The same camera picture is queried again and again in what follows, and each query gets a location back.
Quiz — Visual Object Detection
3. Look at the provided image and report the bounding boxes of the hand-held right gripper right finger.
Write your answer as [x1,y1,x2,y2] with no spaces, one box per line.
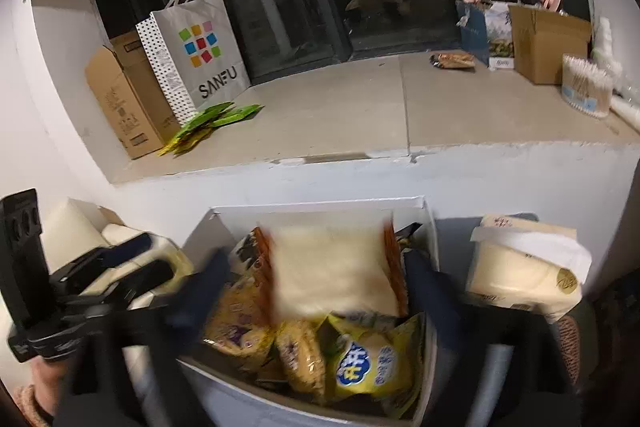
[405,251,585,427]

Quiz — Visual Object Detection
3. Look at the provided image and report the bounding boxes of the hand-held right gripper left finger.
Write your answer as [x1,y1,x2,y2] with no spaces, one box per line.
[52,247,233,427]

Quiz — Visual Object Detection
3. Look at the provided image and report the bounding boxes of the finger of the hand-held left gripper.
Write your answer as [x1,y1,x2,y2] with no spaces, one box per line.
[95,232,156,269]
[115,259,176,304]

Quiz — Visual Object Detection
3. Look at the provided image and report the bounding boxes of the yellow chip packet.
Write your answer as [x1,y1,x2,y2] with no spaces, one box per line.
[320,313,426,418]

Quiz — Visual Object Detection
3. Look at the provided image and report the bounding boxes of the bread packet with orange edges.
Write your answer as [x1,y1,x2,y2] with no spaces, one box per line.
[250,219,411,323]

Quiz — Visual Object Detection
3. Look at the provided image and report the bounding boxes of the white cardboard box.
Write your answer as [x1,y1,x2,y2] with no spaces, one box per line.
[177,196,441,427]

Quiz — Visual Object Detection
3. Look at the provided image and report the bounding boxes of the person's left hand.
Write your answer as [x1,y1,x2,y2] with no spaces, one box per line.
[29,354,76,414]

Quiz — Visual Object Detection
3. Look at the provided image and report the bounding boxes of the white sofa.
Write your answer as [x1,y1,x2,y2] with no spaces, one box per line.
[37,197,196,298]

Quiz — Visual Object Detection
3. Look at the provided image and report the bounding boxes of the beige tissue pack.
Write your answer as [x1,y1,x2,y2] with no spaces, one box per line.
[465,214,593,323]

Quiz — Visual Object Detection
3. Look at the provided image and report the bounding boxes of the tall brown cardboard box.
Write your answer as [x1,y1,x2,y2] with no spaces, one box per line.
[84,31,181,160]

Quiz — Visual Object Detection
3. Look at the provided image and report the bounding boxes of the pile of green packets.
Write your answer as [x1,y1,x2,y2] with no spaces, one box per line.
[157,102,265,158]

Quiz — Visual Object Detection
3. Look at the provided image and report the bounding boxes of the brown patterned slipper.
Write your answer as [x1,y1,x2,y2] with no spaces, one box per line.
[555,314,582,385]

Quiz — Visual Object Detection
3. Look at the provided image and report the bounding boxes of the white paper shopping bag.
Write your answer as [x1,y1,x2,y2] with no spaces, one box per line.
[136,0,251,125]

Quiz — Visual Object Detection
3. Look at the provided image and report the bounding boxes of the brown snack packet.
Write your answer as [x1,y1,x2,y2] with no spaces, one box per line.
[429,52,477,71]

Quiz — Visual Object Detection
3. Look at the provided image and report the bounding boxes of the clear cotton swab container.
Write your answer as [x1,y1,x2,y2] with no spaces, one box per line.
[560,53,616,118]

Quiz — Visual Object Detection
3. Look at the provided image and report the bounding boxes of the open brown cardboard box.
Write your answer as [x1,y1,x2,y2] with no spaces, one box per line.
[509,3,593,86]

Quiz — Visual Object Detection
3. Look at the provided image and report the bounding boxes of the stack of white paper cups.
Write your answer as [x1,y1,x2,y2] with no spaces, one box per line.
[610,94,640,130]

